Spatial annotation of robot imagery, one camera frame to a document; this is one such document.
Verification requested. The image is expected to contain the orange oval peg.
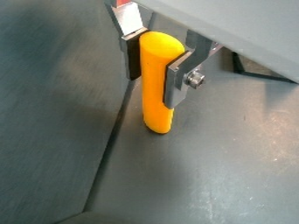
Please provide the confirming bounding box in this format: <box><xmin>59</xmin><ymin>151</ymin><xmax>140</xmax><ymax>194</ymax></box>
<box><xmin>139</xmin><ymin>31</ymin><xmax>184</xmax><ymax>134</ymax></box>

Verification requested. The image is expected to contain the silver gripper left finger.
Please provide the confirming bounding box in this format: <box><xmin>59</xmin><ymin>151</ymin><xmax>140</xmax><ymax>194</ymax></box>
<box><xmin>104</xmin><ymin>0</ymin><xmax>148</xmax><ymax>81</ymax></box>

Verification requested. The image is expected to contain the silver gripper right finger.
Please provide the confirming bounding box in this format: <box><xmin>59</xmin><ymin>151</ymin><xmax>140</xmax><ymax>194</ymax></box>
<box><xmin>163</xmin><ymin>30</ymin><xmax>221</xmax><ymax>109</ymax></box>

